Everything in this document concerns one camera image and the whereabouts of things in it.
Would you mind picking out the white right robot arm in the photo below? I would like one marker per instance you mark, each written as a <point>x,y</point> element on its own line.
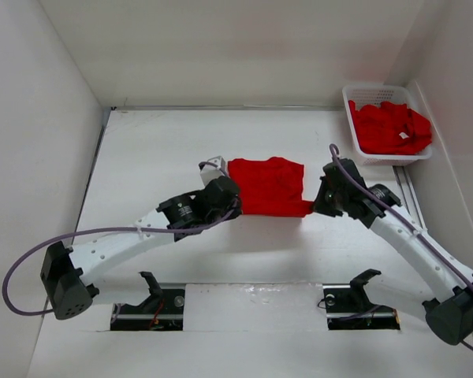
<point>444,299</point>

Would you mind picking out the red t-shirts in basket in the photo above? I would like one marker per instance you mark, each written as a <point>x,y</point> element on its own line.
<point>389,128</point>

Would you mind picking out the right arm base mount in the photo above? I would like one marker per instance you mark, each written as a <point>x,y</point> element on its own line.
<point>348,307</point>

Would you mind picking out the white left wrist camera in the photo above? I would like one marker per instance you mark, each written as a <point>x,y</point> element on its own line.
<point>212,169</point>

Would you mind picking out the red t-shirt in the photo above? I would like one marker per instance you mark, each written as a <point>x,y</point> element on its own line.
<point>272,188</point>

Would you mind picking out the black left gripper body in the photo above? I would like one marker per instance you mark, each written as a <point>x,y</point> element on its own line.
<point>236,213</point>

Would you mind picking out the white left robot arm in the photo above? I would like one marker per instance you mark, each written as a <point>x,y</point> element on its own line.
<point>73,275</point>

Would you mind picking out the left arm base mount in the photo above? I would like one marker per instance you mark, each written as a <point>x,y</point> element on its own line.
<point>161,311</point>

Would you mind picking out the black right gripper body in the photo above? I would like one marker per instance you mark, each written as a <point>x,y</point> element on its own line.
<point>329,201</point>

